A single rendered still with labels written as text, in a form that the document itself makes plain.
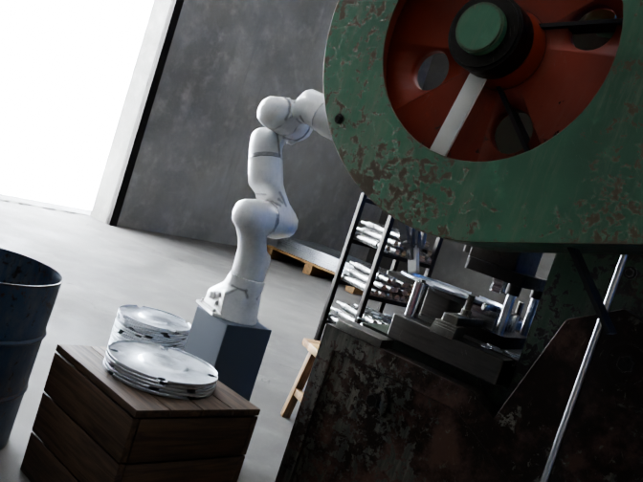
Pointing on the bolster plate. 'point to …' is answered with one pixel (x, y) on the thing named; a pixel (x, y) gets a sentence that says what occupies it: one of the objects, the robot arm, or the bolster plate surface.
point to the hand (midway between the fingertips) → (413, 260)
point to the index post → (416, 298)
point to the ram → (526, 261)
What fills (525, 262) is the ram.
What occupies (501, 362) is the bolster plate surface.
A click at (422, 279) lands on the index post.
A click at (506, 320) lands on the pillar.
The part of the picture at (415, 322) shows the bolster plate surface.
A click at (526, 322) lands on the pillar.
